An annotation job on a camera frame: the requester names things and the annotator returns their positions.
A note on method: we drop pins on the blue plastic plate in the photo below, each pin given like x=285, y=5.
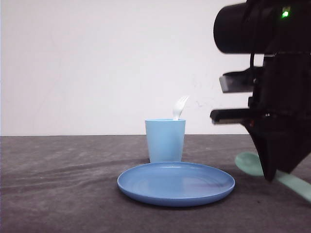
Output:
x=175, y=184

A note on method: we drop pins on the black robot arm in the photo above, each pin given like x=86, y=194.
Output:
x=267, y=27

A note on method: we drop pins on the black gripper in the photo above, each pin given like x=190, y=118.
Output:
x=278, y=116

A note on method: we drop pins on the white plastic fork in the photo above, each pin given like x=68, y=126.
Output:
x=179, y=106

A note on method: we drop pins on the light blue plastic cup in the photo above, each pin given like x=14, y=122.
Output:
x=165, y=139

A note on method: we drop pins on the mint green plastic spoon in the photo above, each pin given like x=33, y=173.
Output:
x=250, y=164

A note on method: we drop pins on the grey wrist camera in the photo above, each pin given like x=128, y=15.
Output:
x=240, y=81

